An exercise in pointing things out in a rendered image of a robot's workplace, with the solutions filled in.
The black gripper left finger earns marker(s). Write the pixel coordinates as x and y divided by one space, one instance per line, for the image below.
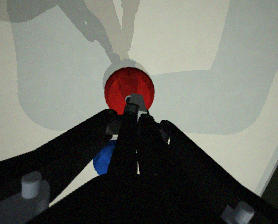
31 181

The blue dome bell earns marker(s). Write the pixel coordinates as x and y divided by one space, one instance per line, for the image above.
102 159

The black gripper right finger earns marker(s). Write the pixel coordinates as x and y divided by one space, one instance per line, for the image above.
193 184

